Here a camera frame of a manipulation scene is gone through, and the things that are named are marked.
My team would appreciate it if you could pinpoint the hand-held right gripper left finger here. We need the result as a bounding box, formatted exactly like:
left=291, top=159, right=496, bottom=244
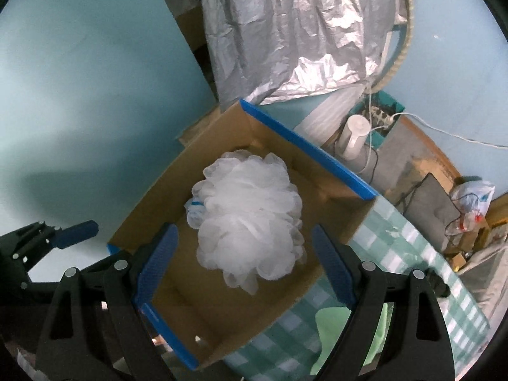
left=34, top=223, right=180, bottom=381

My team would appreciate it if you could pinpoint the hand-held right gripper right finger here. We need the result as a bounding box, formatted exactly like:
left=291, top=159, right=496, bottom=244
left=311, top=224, right=456, bottom=381

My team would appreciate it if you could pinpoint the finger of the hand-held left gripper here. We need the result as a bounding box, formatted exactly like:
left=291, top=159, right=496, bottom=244
left=8, top=219, right=99, bottom=271

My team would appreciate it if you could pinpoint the pale green cloth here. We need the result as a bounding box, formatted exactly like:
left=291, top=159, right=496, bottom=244
left=310, top=302, right=389, bottom=378

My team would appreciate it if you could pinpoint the cardboard box with blue edges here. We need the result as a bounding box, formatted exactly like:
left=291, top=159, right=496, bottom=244
left=106, top=99, right=379, bottom=371

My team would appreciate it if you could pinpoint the white mesh bath loofah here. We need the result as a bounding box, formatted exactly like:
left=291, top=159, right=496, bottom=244
left=184, top=149, right=308, bottom=295

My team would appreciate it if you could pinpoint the green checkered blanket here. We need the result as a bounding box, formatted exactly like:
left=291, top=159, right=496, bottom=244
left=224, top=196, right=491, bottom=381

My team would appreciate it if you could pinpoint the dark grey flat case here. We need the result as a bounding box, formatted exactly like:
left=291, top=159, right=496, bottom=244
left=405, top=172, right=463, bottom=252

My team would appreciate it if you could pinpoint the white cylindrical appliance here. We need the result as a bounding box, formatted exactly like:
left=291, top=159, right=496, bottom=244
left=335, top=114, right=374, bottom=162

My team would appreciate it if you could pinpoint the small brown cardboard box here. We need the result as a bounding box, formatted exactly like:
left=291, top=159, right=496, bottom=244
left=444, top=222, right=491, bottom=271

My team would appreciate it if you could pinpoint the brown worn mat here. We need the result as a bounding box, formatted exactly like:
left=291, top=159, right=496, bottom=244
left=379, top=118, right=463, bottom=205

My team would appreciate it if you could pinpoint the clear plastic bottle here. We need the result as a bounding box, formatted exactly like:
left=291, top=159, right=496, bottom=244
left=446, top=210, right=487, bottom=236

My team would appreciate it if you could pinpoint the white ribbed foam sheet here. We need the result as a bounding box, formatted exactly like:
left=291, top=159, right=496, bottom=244
left=291, top=86, right=366, bottom=148

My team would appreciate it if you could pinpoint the white power strip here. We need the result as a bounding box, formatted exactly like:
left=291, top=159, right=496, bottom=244
left=365, top=105, right=398, bottom=126

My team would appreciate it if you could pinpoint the grey duvet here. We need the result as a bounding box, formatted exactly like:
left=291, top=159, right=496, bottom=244
left=456, top=242, right=508, bottom=320

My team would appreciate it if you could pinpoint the white plastic bag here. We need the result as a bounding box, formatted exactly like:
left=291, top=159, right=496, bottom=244
left=450, top=180, right=497, bottom=214

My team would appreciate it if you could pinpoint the brown cardboard carton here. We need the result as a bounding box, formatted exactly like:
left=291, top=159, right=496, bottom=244
left=175, top=3, right=208, bottom=53

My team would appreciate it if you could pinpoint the silver crinkled cover sheet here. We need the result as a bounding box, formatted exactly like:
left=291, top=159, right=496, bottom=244
left=200, top=0, right=409, bottom=106

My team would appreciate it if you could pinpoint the white power cable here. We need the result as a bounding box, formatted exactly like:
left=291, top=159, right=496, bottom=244
left=357, top=81, right=508, bottom=177

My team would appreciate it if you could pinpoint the power strip with cables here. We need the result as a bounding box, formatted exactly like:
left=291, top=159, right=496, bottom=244
left=349, top=90, right=405, bottom=147

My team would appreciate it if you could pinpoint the beige thick rope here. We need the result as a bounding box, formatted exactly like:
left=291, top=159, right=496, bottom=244
left=377, top=0, right=416, bottom=88

